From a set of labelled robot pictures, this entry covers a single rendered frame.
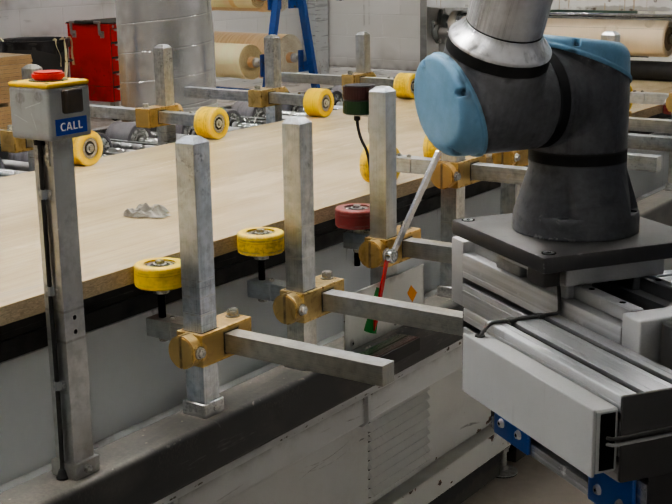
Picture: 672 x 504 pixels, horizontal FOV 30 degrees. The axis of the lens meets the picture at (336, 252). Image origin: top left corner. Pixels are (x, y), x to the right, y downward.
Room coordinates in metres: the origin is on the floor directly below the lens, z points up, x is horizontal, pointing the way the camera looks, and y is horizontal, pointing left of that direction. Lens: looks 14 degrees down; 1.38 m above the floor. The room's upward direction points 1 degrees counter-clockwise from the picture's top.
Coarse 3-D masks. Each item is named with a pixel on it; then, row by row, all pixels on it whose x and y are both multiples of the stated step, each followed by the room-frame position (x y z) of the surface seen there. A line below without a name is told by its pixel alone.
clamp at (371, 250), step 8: (408, 232) 2.19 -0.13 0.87; (416, 232) 2.21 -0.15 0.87; (368, 240) 2.14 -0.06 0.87; (376, 240) 2.14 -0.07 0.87; (384, 240) 2.14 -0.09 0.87; (392, 240) 2.14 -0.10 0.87; (360, 248) 2.14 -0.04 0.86; (368, 248) 2.13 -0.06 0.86; (376, 248) 2.12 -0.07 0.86; (384, 248) 2.13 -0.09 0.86; (400, 248) 2.17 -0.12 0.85; (360, 256) 2.14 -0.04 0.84; (368, 256) 2.13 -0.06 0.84; (376, 256) 2.12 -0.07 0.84; (400, 256) 2.17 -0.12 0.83; (368, 264) 2.13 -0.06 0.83; (376, 264) 2.12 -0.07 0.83; (392, 264) 2.14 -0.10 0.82
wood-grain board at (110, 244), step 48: (240, 144) 3.06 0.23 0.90; (336, 144) 3.03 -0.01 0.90; (0, 192) 2.48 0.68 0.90; (96, 192) 2.46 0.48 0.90; (144, 192) 2.45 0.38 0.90; (240, 192) 2.44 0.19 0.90; (336, 192) 2.42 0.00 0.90; (0, 240) 2.05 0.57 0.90; (96, 240) 2.04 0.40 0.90; (144, 240) 2.03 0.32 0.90; (0, 288) 1.74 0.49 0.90; (96, 288) 1.80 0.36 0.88
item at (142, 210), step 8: (128, 208) 2.23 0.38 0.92; (136, 208) 2.24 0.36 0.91; (144, 208) 2.23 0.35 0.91; (152, 208) 2.22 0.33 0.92; (160, 208) 2.22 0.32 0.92; (128, 216) 2.22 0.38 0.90; (136, 216) 2.21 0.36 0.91; (144, 216) 2.21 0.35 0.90; (152, 216) 2.21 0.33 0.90; (160, 216) 2.21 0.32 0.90
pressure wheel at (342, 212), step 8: (336, 208) 2.24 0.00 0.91; (344, 208) 2.24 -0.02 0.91; (352, 208) 2.24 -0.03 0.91; (360, 208) 2.24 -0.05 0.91; (368, 208) 2.23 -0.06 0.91; (336, 216) 2.23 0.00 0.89; (344, 216) 2.21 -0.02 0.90; (352, 216) 2.21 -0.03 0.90; (360, 216) 2.21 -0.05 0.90; (368, 216) 2.21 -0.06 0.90; (336, 224) 2.23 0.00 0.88; (344, 224) 2.21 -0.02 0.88; (352, 224) 2.21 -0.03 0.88; (360, 224) 2.21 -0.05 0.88; (368, 224) 2.21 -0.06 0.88; (352, 232) 2.24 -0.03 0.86; (360, 232) 2.24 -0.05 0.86
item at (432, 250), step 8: (344, 232) 2.24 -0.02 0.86; (368, 232) 2.23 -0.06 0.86; (344, 240) 2.24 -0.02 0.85; (352, 240) 2.23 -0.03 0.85; (360, 240) 2.22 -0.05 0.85; (408, 240) 2.17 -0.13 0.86; (416, 240) 2.17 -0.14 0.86; (424, 240) 2.17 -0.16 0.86; (432, 240) 2.17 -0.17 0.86; (352, 248) 2.23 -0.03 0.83; (408, 248) 2.16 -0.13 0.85; (416, 248) 2.16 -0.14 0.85; (424, 248) 2.15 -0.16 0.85; (432, 248) 2.14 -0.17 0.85; (440, 248) 2.13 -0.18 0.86; (448, 248) 2.12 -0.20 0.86; (408, 256) 2.17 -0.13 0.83; (416, 256) 2.16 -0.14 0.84; (424, 256) 2.15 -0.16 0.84; (432, 256) 2.14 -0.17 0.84; (440, 256) 2.13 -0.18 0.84; (448, 256) 2.12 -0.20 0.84
